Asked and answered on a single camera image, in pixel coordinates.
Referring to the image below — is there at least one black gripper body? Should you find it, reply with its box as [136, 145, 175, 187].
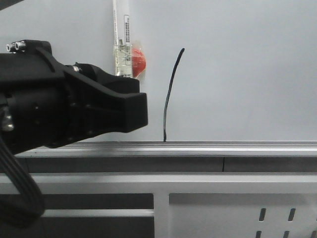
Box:
[0, 40, 148, 154]

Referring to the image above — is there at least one white black whiteboard marker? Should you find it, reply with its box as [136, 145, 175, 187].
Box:
[112, 0, 133, 77]

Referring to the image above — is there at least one red magnet taped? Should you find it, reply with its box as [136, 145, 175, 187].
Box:
[131, 41, 147, 79]

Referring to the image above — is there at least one white whiteboard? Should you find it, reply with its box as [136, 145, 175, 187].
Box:
[0, 0, 317, 158]

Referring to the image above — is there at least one black drawn line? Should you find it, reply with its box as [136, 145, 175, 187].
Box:
[163, 48, 186, 142]

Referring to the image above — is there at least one black ribbed cable bundle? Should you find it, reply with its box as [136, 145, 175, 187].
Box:
[0, 138, 47, 229]

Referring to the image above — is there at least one white perforated stand frame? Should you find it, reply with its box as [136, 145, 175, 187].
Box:
[0, 156, 317, 238]

